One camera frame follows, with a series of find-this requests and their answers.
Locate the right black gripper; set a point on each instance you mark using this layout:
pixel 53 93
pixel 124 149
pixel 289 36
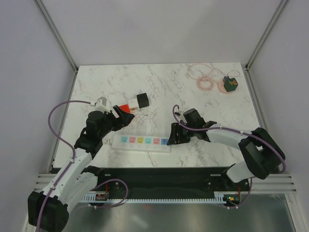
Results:
pixel 175 128

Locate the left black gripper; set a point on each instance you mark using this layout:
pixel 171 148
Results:
pixel 124 119

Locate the red cube plug adapter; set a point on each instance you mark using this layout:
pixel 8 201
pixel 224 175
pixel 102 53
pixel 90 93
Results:
pixel 125 108

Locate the white power strip coloured sockets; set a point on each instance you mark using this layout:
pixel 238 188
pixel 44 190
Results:
pixel 139 143

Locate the white cube plug tiger print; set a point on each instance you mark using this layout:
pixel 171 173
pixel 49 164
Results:
pixel 133 105

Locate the black cube plug adapter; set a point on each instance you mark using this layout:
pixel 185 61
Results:
pixel 143 100

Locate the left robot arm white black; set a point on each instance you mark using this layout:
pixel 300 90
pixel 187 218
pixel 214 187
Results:
pixel 50 208

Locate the green cube plug adapter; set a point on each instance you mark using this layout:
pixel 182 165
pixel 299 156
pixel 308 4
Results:
pixel 230 84

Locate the pink round disc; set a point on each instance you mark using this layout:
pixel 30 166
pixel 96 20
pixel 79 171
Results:
pixel 221 88

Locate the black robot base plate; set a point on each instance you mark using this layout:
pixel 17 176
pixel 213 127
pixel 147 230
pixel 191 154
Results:
pixel 166 182

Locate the grey slotted cable duct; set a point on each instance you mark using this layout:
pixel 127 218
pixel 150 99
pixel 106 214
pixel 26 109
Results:
pixel 96 198

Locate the aluminium rail bar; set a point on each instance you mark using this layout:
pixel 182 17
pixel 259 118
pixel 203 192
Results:
pixel 274 184

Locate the left aluminium frame post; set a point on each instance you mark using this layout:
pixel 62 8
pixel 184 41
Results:
pixel 51 25

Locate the aluminium frame post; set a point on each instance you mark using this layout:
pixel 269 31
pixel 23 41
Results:
pixel 266 33
pixel 51 25

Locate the right aluminium frame post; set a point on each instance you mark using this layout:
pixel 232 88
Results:
pixel 266 33

